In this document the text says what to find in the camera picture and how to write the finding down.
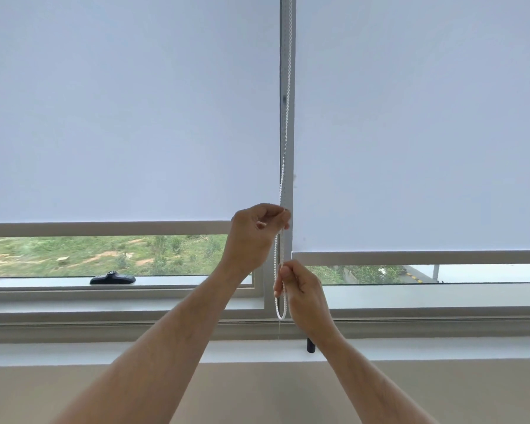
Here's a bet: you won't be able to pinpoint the person's left forearm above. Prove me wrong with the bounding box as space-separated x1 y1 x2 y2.
53 266 252 424

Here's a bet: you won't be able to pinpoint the grey aluminium window frame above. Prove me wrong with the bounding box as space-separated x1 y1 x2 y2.
0 0 530 345

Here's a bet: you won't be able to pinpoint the white roller blind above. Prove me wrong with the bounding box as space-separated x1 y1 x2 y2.
0 0 282 237
291 0 530 266

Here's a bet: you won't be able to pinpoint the person's right hand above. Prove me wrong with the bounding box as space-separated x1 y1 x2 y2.
279 259 342 345

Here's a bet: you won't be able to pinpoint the white beaded blind chain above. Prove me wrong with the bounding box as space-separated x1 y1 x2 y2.
273 0 294 322

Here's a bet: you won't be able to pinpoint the person's left hand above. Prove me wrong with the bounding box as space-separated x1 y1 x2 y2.
223 202 292 279

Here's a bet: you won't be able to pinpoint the person's right forearm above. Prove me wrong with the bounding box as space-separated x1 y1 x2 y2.
322 334 438 424

